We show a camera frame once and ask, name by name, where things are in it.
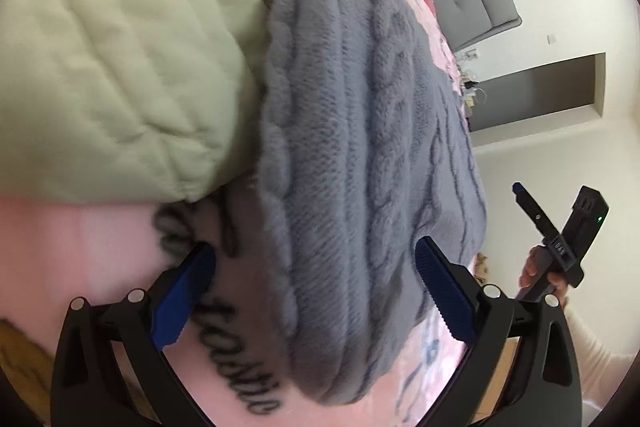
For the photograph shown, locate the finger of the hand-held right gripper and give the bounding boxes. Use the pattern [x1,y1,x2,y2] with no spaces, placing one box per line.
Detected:
[511,181,557,240]

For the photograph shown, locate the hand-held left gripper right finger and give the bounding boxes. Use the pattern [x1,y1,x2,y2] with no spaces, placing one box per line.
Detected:
[415,237,583,427]

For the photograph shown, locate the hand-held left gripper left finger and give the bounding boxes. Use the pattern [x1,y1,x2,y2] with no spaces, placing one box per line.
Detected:
[50,242,221,427]

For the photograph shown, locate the purple knitted hooded sweater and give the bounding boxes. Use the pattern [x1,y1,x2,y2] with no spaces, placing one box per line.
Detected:
[252,0,488,405]

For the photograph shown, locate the person's right forearm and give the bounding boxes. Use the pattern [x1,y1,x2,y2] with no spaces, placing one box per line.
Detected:
[564,304,640,413]

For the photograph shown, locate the person's right hand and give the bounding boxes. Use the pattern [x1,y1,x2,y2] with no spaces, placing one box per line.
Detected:
[519,245,573,310]

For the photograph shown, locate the pink printed blanket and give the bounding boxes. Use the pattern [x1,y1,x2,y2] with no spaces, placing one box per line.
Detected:
[0,0,481,427]

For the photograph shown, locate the cream quilted cloth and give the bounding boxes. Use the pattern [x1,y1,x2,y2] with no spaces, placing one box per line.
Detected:
[0,0,301,205]

